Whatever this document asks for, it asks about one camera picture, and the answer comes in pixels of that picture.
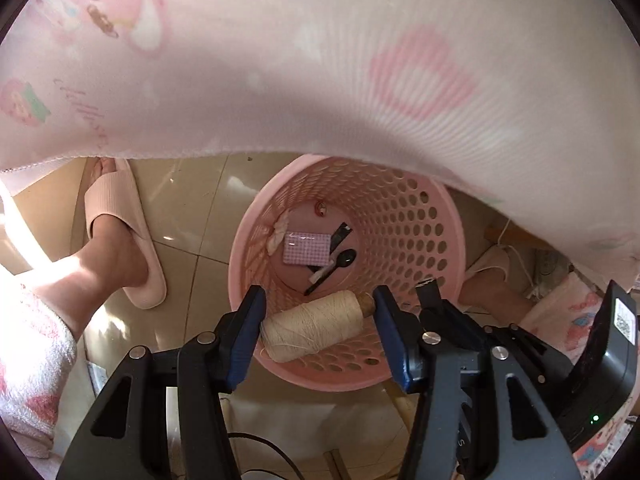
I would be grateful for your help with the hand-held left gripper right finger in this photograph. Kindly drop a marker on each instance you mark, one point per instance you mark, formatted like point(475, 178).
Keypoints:
point(392, 342)

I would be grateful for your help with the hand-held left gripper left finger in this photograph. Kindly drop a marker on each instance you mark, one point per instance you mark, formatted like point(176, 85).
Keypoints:
point(247, 340)

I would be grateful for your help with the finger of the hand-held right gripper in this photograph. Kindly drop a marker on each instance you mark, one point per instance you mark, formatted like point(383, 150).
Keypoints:
point(525, 347)

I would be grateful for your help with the cream thread spool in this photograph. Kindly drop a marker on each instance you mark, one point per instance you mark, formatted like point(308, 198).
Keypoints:
point(312, 327)

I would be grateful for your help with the black plastic spoon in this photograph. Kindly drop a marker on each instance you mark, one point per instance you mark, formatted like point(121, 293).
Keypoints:
point(345, 257)

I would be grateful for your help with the pastel tissue packet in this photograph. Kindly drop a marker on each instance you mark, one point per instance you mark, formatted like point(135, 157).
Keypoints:
point(306, 248)

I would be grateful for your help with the white tissue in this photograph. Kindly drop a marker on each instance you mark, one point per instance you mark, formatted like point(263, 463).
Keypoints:
point(278, 232)

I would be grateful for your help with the pink plastic mesh basket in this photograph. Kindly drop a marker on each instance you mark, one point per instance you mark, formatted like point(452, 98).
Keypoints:
point(400, 220)

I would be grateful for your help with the wooden stick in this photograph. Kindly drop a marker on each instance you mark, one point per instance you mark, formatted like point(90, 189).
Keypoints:
point(400, 405)

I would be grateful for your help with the pink right slipper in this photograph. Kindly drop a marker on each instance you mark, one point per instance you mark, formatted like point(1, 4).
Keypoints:
point(487, 265)

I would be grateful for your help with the pink slipper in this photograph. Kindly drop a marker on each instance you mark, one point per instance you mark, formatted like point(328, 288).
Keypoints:
point(487, 265)
point(112, 195)

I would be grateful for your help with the black flat strip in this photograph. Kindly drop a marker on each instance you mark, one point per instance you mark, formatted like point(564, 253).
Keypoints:
point(341, 234)

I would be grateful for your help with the person's foot in slipper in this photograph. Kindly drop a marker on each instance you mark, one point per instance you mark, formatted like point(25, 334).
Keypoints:
point(90, 270)

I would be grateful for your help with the pink left slipper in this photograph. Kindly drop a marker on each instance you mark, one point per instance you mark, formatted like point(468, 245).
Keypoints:
point(112, 195)

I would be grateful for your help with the left fleece pajama pant leg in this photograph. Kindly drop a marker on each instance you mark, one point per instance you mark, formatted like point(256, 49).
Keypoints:
point(30, 360)

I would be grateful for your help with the pink bear print blanket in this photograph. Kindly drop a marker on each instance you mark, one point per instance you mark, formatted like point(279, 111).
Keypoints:
point(320, 60)

